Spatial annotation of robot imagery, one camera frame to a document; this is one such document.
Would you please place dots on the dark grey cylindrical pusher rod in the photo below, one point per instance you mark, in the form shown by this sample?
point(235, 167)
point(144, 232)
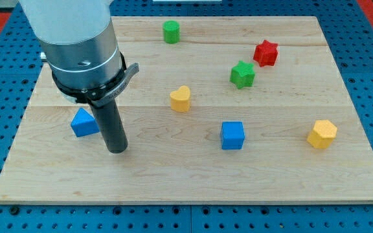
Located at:
point(110, 125)

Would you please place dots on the black clamp ring with lever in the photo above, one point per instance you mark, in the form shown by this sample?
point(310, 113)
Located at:
point(105, 93)

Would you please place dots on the blue triangle block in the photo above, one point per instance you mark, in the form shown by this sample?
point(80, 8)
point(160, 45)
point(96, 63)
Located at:
point(84, 124)

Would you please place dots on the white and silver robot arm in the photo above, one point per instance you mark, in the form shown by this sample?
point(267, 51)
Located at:
point(81, 48)

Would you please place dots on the yellow heart block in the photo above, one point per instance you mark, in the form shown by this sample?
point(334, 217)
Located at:
point(180, 99)

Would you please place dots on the green cylinder block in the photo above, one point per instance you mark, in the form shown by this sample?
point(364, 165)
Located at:
point(171, 31)

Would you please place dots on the light wooden board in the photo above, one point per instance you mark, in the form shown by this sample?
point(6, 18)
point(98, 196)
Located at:
point(176, 158)

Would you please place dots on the blue cube block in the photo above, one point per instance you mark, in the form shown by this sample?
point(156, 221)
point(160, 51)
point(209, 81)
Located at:
point(232, 135)

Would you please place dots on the green star block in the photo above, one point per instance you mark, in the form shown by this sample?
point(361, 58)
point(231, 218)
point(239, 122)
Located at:
point(242, 74)

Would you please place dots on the red star block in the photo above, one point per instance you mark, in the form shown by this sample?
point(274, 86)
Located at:
point(266, 53)

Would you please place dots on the yellow hexagon block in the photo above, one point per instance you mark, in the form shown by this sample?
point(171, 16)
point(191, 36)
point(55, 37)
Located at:
point(322, 134)

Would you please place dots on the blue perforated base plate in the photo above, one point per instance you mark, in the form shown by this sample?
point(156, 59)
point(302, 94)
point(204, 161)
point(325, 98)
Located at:
point(350, 35)

